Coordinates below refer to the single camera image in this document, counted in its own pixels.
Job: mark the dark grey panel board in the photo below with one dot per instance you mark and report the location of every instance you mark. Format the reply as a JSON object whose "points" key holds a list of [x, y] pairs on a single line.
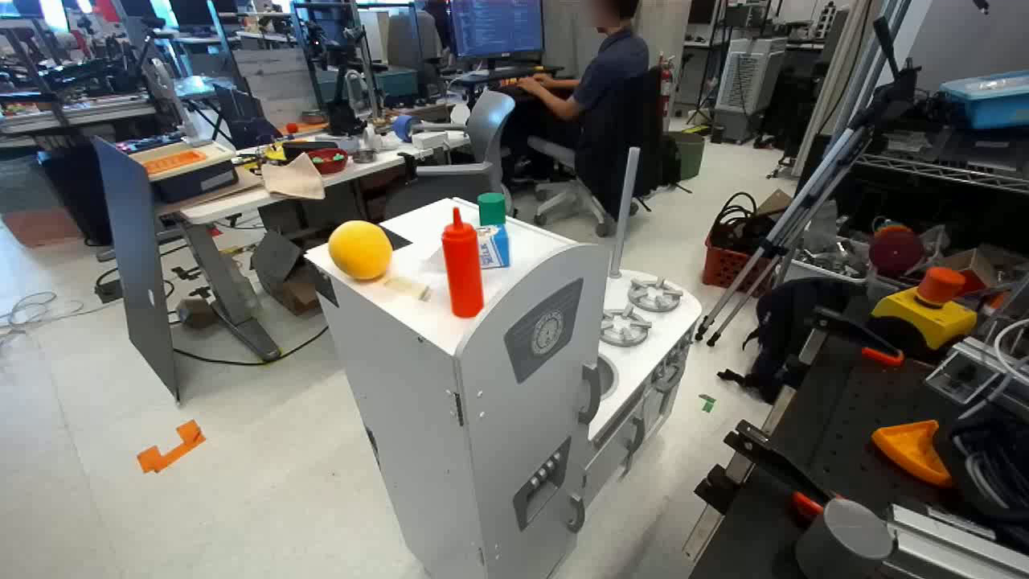
{"points": [[135, 267]]}

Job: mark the grey toy faucet pole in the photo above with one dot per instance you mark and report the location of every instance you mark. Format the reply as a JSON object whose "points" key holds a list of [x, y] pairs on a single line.
{"points": [[625, 203]]}

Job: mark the white toy kitchen cabinet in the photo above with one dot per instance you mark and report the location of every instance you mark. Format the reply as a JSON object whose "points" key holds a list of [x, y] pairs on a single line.
{"points": [[403, 414]]}

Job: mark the grey cylinder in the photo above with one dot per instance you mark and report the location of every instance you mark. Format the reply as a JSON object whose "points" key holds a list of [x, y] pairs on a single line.
{"points": [[839, 541]]}

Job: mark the red ketchup bottle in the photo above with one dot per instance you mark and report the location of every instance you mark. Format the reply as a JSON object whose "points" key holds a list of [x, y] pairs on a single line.
{"points": [[463, 274]]}

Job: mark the aluminium rail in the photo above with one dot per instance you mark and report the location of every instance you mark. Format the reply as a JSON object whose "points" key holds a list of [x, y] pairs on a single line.
{"points": [[952, 541]]}

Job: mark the blue plastic container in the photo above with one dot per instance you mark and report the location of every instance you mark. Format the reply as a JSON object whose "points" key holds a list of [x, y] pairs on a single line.
{"points": [[984, 101]]}

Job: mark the green bin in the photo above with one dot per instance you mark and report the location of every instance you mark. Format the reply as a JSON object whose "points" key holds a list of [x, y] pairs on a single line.
{"points": [[690, 154]]}

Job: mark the grey office chair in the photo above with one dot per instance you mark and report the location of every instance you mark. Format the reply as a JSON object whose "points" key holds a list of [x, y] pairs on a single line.
{"points": [[486, 131]]}

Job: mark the clear plastic box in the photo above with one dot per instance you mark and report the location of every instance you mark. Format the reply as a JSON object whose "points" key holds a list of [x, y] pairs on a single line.
{"points": [[970, 375]]}

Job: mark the yellow ball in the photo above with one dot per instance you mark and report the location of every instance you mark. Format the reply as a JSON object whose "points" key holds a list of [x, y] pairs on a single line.
{"points": [[362, 253]]}

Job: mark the yellow emergency stop button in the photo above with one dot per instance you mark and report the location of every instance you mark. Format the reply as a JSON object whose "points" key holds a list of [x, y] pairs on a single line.
{"points": [[928, 317]]}

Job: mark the blue and white carton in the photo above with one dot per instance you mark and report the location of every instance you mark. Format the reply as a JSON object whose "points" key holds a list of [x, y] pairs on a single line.
{"points": [[496, 244]]}

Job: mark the grey camera tripod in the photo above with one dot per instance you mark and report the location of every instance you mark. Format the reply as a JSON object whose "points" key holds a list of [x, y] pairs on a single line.
{"points": [[798, 209]]}

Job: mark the green tape piece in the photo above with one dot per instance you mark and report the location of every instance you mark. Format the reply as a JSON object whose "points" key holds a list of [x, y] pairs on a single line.
{"points": [[710, 403]]}

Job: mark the orange triangular wedge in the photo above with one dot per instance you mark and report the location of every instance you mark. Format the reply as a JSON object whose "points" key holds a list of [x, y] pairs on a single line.
{"points": [[911, 448]]}

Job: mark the white cabinet door with emblem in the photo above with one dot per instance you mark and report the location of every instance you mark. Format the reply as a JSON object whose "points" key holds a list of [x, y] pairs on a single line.
{"points": [[535, 423]]}

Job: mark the crumpled beige paper bag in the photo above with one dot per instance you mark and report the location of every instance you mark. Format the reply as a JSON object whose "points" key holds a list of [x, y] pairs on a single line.
{"points": [[293, 178]]}

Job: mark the computer monitor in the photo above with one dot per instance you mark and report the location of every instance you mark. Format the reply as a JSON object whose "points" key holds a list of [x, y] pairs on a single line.
{"points": [[496, 27]]}

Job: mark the maroon ball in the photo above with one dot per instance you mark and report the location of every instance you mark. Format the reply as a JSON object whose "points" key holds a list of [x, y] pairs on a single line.
{"points": [[894, 248]]}

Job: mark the black office chair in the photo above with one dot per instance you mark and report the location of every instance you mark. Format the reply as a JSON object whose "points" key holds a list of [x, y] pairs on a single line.
{"points": [[645, 131]]}

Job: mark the white drawer cabinet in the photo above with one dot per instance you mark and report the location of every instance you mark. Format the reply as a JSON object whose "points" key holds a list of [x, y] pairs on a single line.
{"points": [[279, 85]]}

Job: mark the seated person in dark shirt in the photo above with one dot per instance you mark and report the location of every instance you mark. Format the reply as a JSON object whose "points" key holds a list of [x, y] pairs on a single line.
{"points": [[612, 85]]}

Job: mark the white desk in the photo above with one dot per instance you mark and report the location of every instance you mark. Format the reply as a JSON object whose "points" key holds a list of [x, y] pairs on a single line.
{"points": [[229, 203]]}

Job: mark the grey toy stove burner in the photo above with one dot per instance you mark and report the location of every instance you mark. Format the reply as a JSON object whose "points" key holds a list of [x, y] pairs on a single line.
{"points": [[625, 325], [653, 295]]}

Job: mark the orange bracket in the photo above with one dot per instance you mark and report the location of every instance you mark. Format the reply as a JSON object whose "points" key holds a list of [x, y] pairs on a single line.
{"points": [[161, 459]]}

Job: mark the black backpack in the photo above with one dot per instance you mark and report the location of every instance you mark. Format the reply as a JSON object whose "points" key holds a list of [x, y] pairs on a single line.
{"points": [[790, 331]]}

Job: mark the red bowl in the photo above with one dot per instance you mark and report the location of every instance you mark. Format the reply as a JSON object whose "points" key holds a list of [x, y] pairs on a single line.
{"points": [[328, 159]]}

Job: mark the box with orange lid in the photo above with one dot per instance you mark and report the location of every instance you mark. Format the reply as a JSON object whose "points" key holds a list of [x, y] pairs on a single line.
{"points": [[188, 167]]}

